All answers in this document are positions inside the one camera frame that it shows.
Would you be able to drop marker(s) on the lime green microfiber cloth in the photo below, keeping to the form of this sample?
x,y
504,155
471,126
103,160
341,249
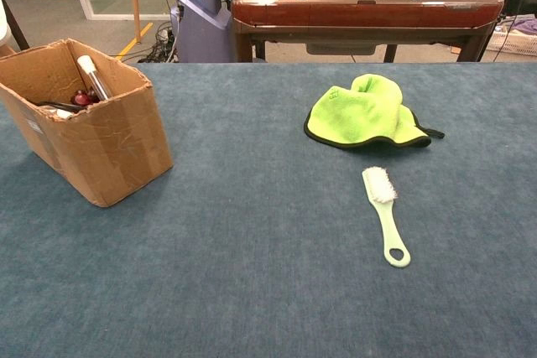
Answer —
x,y
356,119

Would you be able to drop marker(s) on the light green scrub brush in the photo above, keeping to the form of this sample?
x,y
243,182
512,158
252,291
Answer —
x,y
388,224

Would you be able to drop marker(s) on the brown cardboard box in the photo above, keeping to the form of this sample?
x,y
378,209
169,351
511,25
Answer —
x,y
117,148

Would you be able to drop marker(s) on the bluish mobile robot base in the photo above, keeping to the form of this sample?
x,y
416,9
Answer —
x,y
201,31

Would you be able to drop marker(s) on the purple cloth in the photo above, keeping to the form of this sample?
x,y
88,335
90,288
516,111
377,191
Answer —
x,y
526,26

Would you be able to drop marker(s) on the blue felt table mat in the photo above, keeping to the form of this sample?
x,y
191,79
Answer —
x,y
251,270

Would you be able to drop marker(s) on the brown mahjong table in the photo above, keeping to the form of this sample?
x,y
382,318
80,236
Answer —
x,y
356,10

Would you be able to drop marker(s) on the glass tube with white cap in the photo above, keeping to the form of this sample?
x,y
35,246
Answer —
x,y
94,77

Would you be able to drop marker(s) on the dark red grape bunch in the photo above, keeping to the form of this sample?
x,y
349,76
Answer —
x,y
81,99

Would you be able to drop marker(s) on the bagged bread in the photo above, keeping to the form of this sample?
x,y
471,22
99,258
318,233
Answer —
x,y
64,114

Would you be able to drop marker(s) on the white plastic basket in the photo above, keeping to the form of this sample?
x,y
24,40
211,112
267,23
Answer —
x,y
516,43

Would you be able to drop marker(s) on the black slanted pole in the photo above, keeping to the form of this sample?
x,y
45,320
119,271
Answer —
x,y
17,29

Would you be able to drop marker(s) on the white chair with wooden legs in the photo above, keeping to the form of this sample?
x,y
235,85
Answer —
x,y
3,22

